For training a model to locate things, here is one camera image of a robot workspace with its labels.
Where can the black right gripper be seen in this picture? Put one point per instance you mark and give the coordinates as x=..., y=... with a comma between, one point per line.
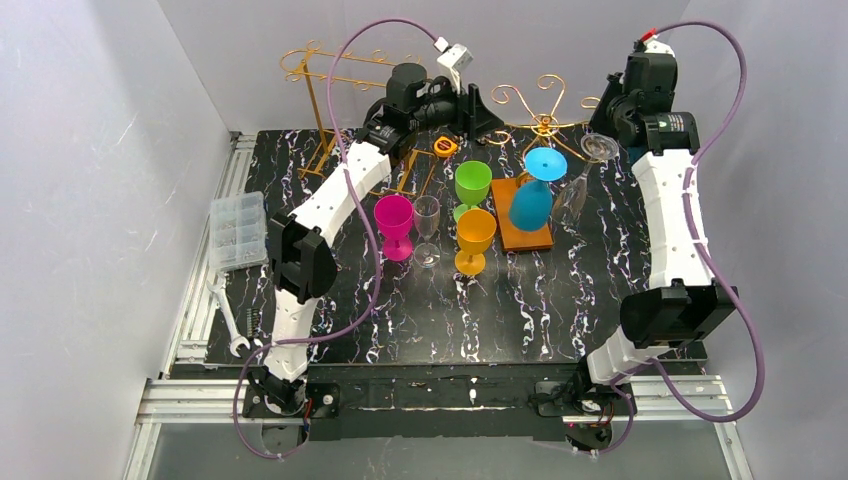
x=613, y=93

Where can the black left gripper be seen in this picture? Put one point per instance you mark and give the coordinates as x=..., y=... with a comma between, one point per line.
x=474, y=105

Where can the clear wine glass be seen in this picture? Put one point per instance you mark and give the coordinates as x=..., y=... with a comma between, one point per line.
x=570, y=200
x=427, y=210

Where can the blue plastic wine glass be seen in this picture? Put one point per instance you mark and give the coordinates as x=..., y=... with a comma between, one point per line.
x=533, y=201

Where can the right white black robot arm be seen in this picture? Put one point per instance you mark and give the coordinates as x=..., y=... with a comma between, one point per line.
x=683, y=302

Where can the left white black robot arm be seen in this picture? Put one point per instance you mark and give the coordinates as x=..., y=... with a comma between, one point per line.
x=301, y=240

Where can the green plastic wine glass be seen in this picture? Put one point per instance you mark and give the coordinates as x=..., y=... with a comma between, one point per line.
x=472, y=185

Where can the gold rectangular hanging rack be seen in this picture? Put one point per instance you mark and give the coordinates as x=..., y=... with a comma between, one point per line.
x=359, y=74

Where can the orange plastic wine glass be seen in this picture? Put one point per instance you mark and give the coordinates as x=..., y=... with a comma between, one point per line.
x=476, y=229

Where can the magenta plastic wine glass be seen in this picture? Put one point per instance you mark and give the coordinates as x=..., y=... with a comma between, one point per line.
x=394, y=217

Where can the yellow tape measure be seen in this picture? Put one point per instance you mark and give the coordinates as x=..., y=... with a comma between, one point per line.
x=444, y=147

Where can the clear plastic screw box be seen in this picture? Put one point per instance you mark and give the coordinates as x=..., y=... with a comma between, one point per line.
x=237, y=232

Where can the black bit strip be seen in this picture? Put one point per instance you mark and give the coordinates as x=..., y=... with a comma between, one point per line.
x=253, y=322

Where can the silver wrench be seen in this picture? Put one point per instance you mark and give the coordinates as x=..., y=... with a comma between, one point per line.
x=237, y=340

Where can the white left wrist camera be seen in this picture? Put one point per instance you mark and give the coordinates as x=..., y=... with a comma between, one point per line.
x=452, y=61

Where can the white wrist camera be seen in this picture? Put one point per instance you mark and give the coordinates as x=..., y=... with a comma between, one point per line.
x=452, y=61
x=649, y=43

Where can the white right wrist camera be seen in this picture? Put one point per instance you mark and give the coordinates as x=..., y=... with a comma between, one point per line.
x=649, y=43

